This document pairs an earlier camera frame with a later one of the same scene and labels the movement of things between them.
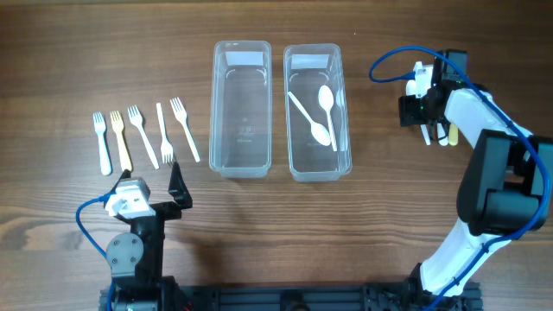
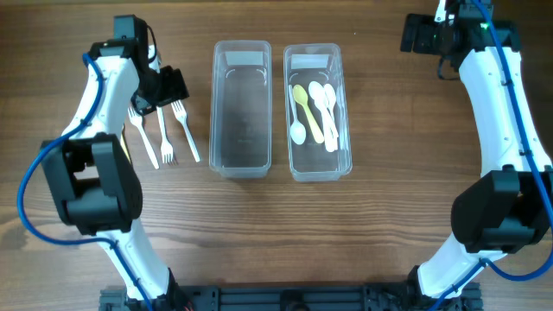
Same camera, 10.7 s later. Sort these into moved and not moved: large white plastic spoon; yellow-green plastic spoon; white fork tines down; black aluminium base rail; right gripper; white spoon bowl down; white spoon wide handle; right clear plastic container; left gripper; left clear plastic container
Moved: yellow-green plastic spoon; white spoon bowl down; large white plastic spoon; right gripper; white spoon wide handle; left gripper
Not moved: black aluminium base rail; white fork tines down; right clear plastic container; left clear plastic container
